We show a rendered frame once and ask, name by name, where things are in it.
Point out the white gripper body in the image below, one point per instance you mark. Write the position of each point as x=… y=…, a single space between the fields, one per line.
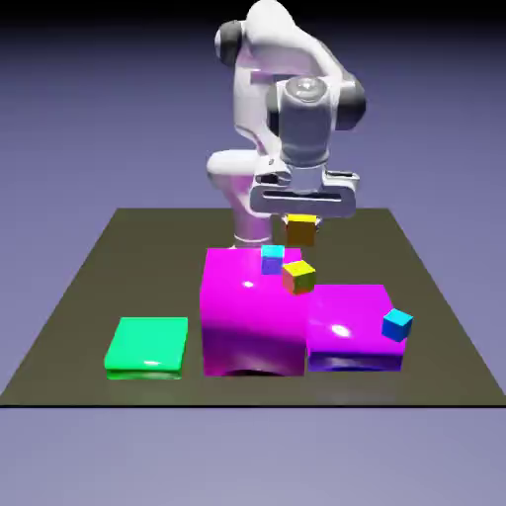
x=302 y=203

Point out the small yellow cube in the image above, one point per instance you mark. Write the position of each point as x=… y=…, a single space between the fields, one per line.
x=299 y=277
x=301 y=231

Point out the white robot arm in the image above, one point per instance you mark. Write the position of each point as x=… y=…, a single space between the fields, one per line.
x=276 y=59

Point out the small cyan cube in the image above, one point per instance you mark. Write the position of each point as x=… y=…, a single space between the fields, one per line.
x=397 y=325
x=272 y=260

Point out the large tall magenta box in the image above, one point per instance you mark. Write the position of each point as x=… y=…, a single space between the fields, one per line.
x=249 y=312

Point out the large low magenta box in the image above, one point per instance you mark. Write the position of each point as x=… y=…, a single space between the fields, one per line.
x=348 y=328

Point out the large green box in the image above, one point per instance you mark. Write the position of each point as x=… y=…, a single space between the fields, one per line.
x=146 y=348

